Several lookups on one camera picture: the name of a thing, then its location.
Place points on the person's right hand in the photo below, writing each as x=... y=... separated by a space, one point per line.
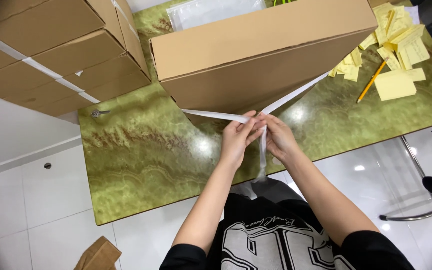
x=283 y=140

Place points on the person's left hand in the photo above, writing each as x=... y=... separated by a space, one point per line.
x=234 y=140

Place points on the large open cardboard box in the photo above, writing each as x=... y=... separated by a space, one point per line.
x=253 y=48

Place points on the black printed t-shirt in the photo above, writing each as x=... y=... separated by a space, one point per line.
x=276 y=240

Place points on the yellow pencil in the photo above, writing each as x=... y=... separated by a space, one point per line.
x=371 y=81

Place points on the yellow notepad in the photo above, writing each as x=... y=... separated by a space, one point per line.
x=396 y=85

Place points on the clear plastic bag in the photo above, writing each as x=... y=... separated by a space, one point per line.
x=216 y=13

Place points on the silver metal key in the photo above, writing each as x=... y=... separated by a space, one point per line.
x=96 y=113

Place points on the pile of yellow paper slips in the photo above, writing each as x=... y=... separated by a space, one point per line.
x=399 y=33

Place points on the brown cardboard piece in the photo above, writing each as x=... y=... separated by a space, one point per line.
x=98 y=257

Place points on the round metal floor fitting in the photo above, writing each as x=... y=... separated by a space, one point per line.
x=47 y=165

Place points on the tied bundle of cardboard boxes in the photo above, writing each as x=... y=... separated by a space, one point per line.
x=51 y=45

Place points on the chrome chair frame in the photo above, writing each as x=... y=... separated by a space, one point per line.
x=422 y=215

